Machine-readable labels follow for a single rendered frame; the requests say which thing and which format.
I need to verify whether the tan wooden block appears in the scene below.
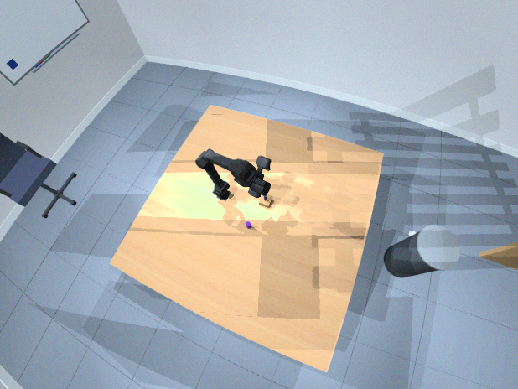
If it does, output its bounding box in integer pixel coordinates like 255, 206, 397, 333
259, 194, 272, 208

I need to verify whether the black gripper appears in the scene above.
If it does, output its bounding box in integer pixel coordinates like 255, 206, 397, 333
248, 155, 271, 198

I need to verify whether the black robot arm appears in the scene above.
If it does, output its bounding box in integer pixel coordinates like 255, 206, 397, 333
194, 148, 271, 200

